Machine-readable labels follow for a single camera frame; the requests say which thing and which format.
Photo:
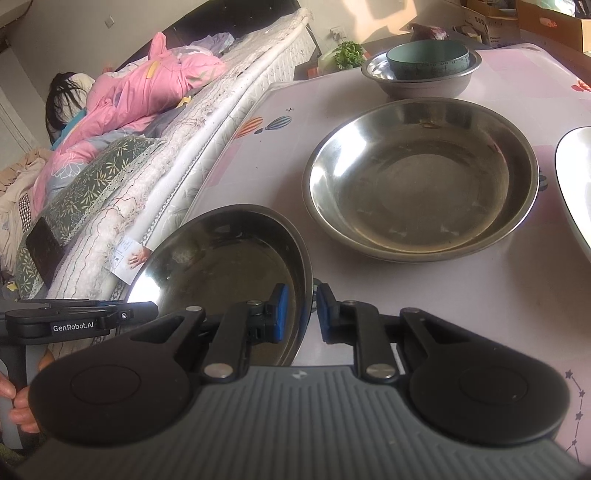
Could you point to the teal ceramic bowl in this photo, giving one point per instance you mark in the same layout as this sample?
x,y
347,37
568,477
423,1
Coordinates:
x,y
429,62

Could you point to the napa cabbage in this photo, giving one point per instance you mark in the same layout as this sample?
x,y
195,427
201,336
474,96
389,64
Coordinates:
x,y
348,55

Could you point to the purple cloth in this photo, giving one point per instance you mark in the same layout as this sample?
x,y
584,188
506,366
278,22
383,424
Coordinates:
x,y
217,44

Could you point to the brown cardboard box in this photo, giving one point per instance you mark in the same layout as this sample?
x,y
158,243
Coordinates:
x,y
554,23

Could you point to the mattress paper tag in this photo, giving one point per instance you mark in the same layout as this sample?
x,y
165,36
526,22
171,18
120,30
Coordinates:
x,y
129,258

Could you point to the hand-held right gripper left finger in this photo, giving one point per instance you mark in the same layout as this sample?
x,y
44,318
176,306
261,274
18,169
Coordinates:
x,y
279,314

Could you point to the open cardboard carton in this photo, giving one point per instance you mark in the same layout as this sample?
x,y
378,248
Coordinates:
x,y
494,23

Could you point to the wall socket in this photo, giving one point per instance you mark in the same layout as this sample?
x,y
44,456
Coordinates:
x,y
339,32

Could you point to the beige cloth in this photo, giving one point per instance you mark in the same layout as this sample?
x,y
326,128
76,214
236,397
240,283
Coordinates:
x,y
18,184

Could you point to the person's left hand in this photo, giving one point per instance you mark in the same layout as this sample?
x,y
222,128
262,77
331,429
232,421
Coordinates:
x,y
25,415

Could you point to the large steel plate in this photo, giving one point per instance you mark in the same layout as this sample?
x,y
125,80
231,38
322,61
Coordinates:
x,y
415,184

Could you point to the white printed ceramic plate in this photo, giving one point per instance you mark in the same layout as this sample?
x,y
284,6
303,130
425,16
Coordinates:
x,y
577,184

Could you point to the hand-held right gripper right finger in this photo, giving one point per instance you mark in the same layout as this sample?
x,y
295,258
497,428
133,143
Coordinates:
x,y
328,314

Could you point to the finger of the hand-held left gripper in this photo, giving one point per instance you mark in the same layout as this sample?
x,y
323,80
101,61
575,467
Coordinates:
x,y
134,316

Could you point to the red onion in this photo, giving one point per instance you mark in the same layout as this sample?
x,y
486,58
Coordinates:
x,y
429,32

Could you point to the white mattress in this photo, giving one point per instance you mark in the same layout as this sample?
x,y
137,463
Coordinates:
x,y
207,138

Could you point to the dark wooden headboard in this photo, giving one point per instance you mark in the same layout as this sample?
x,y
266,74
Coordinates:
x,y
258,5

